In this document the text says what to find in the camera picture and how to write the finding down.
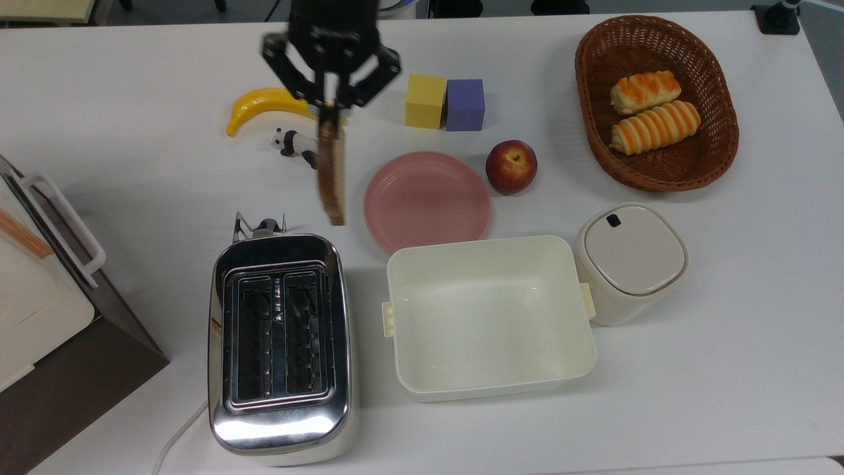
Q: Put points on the white plastic storage box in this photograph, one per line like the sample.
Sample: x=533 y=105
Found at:
x=488 y=316

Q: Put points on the small white lidded bin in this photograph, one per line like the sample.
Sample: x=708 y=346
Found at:
x=633 y=257

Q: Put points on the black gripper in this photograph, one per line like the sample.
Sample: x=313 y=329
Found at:
x=333 y=30

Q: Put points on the red apple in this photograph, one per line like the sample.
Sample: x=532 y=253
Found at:
x=511 y=168

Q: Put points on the cream and chrome toaster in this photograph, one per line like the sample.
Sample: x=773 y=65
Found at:
x=280 y=330

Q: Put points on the black camera stand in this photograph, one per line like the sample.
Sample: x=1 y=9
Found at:
x=777 y=18

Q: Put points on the panda toy figure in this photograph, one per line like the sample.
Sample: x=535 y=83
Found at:
x=293 y=143

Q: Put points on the brown wicker basket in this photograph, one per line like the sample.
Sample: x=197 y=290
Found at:
x=593 y=132

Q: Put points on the yellow banana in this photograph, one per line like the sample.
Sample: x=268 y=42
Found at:
x=260 y=102

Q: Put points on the long striped bread roll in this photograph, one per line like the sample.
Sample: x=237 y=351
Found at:
x=656 y=126

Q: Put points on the pink plate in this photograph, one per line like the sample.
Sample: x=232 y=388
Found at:
x=427 y=201

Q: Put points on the short striped bread roll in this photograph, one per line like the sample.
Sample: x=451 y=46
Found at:
x=645 y=91

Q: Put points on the yellow foam cube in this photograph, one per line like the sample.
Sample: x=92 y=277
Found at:
x=425 y=100

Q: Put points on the purple foam cube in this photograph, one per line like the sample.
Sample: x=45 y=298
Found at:
x=465 y=105

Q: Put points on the brown wooden drawer box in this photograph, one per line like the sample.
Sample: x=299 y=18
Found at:
x=66 y=369

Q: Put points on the toasted bread slice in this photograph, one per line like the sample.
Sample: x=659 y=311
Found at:
x=331 y=171

